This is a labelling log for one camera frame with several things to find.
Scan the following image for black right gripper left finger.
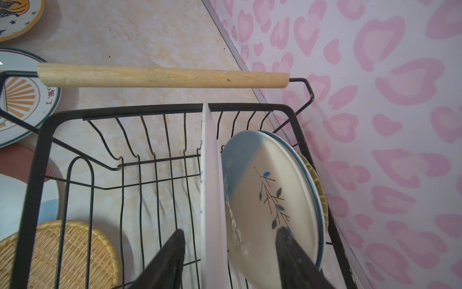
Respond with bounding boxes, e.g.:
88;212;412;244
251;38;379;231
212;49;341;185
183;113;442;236
130;229;185;289

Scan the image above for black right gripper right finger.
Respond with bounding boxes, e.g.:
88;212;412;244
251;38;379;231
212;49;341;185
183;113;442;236
276;227;334;289

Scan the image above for white grid pattern plate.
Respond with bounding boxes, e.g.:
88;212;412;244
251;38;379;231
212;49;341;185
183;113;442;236
200;103;231;289

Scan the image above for tan woven bamboo tray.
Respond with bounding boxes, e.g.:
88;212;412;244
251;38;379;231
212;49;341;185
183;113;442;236
0;220;120;289

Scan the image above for cream and blue plate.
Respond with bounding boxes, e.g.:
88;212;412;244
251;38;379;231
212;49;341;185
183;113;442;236
221;131;319;289

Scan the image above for black wire dish rack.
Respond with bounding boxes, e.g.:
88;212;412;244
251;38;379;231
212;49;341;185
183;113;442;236
0;63;358;289

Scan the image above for green woven bamboo tray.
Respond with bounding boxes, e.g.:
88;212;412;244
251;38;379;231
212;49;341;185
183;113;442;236
298;152;328;231

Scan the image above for large pastel colour-block plate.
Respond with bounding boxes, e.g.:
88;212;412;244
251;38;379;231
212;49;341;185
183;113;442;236
1;143;60;240

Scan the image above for orange sunburst green-rim plate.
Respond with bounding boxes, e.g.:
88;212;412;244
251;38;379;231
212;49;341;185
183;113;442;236
1;48;61;128

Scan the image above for star pattern character plate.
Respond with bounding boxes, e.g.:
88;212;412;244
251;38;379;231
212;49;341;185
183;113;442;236
0;0;45;42

